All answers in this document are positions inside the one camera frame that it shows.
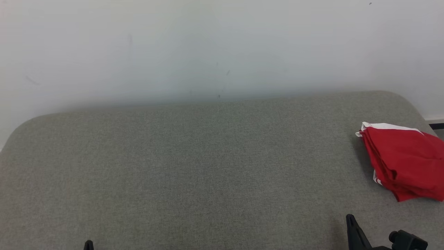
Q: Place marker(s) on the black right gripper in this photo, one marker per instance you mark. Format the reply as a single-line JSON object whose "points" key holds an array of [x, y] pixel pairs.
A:
{"points": [[381, 248]]}

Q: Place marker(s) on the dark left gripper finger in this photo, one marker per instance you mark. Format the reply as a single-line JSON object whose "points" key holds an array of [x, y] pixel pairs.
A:
{"points": [[88, 246]]}

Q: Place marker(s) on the red shorts white stripe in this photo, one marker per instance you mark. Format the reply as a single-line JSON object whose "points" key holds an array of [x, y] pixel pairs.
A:
{"points": [[406, 152]]}

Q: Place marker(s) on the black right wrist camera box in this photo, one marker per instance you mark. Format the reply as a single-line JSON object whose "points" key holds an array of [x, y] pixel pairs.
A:
{"points": [[409, 241]]}

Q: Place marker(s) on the black wall baseboard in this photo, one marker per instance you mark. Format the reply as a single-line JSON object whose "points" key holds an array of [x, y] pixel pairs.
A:
{"points": [[437, 125]]}

